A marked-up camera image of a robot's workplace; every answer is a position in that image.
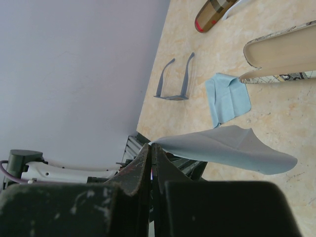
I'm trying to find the map print glasses case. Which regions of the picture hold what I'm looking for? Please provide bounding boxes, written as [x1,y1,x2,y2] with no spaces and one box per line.
[239,21,316,84]

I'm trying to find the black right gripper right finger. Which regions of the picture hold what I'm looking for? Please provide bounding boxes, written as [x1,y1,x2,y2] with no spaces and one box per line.
[152,143,303,237]

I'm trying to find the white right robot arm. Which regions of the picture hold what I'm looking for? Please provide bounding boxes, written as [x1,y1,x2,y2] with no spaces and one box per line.
[0,144,301,237]

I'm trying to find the light blue cloth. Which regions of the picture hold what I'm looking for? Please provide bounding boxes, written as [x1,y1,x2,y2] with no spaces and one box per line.
[205,73,251,128]
[151,125,298,175]

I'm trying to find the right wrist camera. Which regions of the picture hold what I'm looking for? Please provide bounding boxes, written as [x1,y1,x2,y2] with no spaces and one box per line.
[0,150,48,190]

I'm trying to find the plaid brown glasses case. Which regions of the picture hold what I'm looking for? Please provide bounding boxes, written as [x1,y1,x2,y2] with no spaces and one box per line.
[195,0,236,33]

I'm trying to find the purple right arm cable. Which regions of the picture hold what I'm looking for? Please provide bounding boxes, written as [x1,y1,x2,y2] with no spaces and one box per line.
[0,159,30,185]

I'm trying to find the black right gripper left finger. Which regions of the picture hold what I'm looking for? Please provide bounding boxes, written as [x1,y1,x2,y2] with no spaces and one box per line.
[0,144,151,237]

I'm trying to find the blue-grey sunglasses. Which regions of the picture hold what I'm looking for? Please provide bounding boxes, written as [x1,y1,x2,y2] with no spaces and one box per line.
[153,52,196,101]

